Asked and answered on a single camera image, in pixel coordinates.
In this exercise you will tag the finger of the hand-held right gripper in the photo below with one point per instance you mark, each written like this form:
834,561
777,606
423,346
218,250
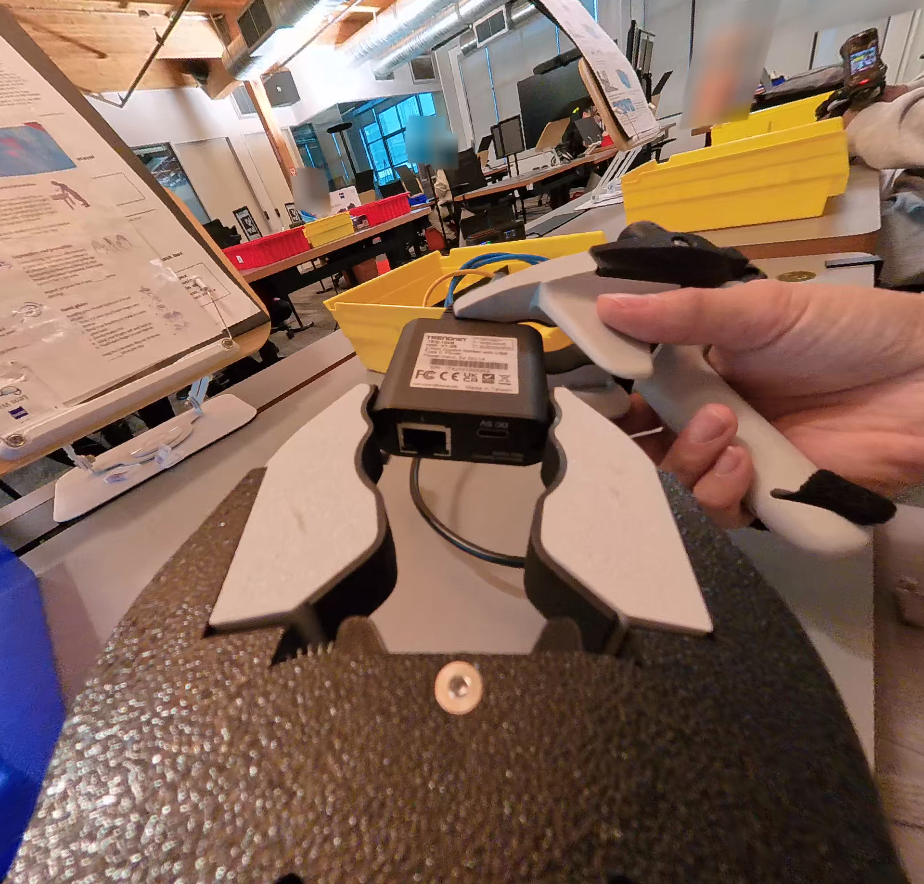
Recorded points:
505,295

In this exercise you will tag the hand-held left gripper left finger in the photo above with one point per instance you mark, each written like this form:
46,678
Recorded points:
303,530

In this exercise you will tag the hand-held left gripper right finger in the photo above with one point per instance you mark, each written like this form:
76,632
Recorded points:
621,530

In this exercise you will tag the black network splitter box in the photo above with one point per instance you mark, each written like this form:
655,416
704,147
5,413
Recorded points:
462,371

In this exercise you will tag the grey desk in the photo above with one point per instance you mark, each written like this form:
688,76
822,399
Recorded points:
310,407

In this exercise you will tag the person's right hand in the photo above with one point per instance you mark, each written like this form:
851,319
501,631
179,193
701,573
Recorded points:
830,371

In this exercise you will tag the red plastic bin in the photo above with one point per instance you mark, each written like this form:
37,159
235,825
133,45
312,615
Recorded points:
379,210
267,248

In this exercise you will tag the long work table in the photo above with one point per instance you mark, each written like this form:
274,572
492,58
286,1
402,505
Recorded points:
361,237

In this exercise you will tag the small black monitor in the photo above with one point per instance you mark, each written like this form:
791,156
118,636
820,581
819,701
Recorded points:
509,136

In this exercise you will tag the instruction sheet document stand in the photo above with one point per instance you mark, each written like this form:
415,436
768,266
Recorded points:
613,89
108,248

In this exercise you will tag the small yellow plastic bin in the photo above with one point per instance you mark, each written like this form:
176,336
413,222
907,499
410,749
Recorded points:
328,230

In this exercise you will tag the small marker sign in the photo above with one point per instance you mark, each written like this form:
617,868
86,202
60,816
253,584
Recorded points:
294,215
246,224

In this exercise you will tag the black floor lamp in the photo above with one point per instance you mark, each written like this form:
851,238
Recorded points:
341,128

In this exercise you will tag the black ceiling speaker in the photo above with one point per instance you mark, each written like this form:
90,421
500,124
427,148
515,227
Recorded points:
281,88

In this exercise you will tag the blue plastic bin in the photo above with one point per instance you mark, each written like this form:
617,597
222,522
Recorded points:
25,682

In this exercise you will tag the large black wall screen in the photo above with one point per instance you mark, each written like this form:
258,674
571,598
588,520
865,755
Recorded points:
548,104

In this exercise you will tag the silver ventilation duct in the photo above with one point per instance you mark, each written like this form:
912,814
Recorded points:
469,10
325,10

